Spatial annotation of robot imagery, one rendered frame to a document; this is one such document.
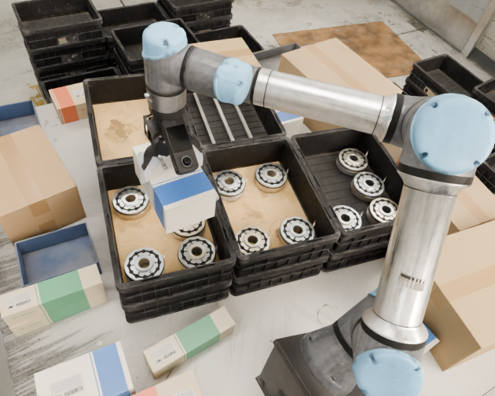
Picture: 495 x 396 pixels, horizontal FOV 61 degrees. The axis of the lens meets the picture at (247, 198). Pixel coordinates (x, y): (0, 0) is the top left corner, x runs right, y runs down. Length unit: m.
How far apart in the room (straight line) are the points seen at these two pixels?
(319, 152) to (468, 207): 0.51
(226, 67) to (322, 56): 1.14
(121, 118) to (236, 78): 0.88
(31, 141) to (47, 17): 1.42
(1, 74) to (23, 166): 1.93
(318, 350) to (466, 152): 0.52
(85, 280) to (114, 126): 0.57
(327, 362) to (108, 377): 0.51
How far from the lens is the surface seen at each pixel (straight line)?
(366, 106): 0.83
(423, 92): 2.84
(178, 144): 0.85
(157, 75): 0.78
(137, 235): 1.23
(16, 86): 3.19
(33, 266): 1.39
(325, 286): 1.36
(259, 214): 1.29
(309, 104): 0.83
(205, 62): 0.75
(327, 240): 1.16
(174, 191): 0.93
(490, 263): 1.38
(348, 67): 1.82
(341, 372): 0.99
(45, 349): 1.28
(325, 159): 1.50
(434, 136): 0.69
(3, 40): 3.64
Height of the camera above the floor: 1.86
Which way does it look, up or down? 52 degrees down
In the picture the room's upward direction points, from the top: 11 degrees clockwise
